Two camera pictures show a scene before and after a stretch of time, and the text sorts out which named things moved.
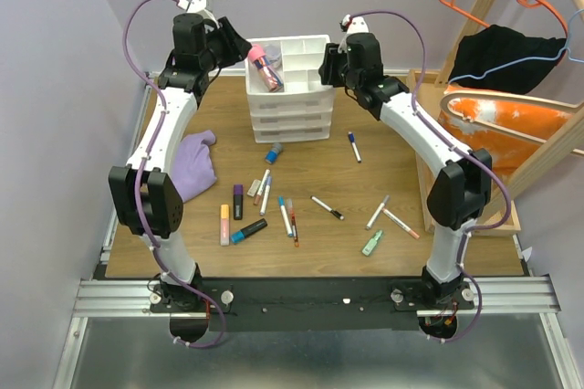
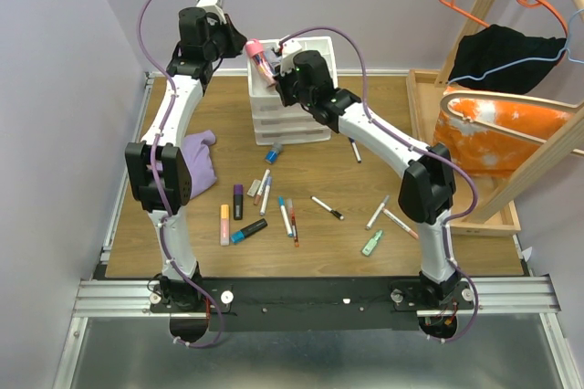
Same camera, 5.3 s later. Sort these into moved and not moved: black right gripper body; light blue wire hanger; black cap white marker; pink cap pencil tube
Moved: black right gripper body
Not moved: black cap white marker; light blue wire hanger; pink cap pencil tube
